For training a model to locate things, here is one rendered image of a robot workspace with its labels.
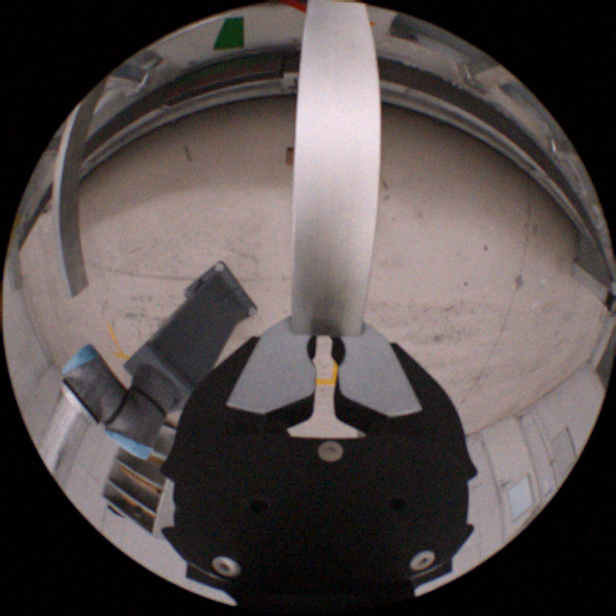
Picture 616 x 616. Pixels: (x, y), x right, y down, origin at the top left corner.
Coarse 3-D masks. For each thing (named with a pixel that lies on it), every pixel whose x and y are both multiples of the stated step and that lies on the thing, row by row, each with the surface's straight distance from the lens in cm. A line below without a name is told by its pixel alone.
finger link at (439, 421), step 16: (400, 352) 10; (416, 368) 9; (416, 384) 8; (432, 384) 9; (432, 400) 8; (448, 400) 8; (416, 416) 7; (432, 416) 8; (448, 416) 8; (400, 432) 7; (416, 432) 7; (432, 432) 7; (448, 432) 8; (464, 432) 8; (448, 448) 7; (464, 448) 8; (464, 464) 7
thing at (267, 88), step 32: (416, 32) 59; (448, 32) 58; (224, 96) 98; (256, 96) 99; (288, 96) 104; (384, 96) 94; (416, 96) 96; (64, 128) 98; (480, 128) 114; (96, 160) 156; (512, 160) 146; (32, 192) 167; (576, 224) 236
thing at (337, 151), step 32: (320, 0) 16; (320, 32) 12; (352, 32) 12; (320, 64) 10; (352, 64) 10; (320, 96) 9; (352, 96) 9; (320, 128) 8; (352, 128) 8; (320, 160) 8; (352, 160) 8; (320, 192) 8; (352, 192) 8; (320, 224) 8; (352, 224) 8; (320, 256) 8; (352, 256) 8; (320, 288) 8; (352, 288) 9; (320, 320) 9; (352, 320) 9
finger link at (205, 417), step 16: (256, 336) 10; (240, 352) 9; (224, 368) 8; (240, 368) 8; (208, 384) 8; (224, 384) 8; (192, 400) 8; (208, 400) 7; (224, 400) 7; (192, 416) 7; (208, 416) 7; (224, 416) 7; (240, 416) 7; (256, 416) 7; (176, 432) 7; (192, 432) 7; (208, 432) 7; (224, 432) 7; (240, 432) 6; (256, 432) 7; (176, 448) 7; (192, 448) 7; (176, 464) 7; (256, 512) 6
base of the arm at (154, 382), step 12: (144, 372) 71; (156, 372) 69; (132, 384) 72; (144, 384) 69; (156, 384) 68; (168, 384) 69; (144, 396) 67; (156, 396) 68; (168, 396) 69; (180, 396) 73; (168, 408) 71
